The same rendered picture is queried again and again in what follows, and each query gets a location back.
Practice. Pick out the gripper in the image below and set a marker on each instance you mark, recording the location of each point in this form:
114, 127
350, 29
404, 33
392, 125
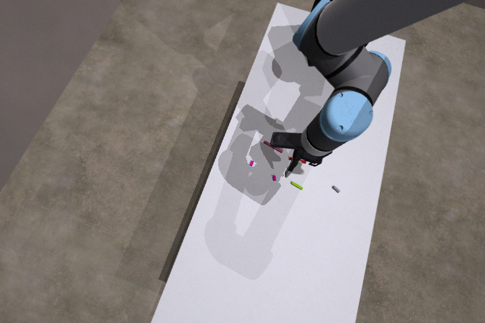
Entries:
295, 164

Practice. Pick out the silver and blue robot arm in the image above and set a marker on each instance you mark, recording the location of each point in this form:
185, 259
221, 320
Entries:
332, 38

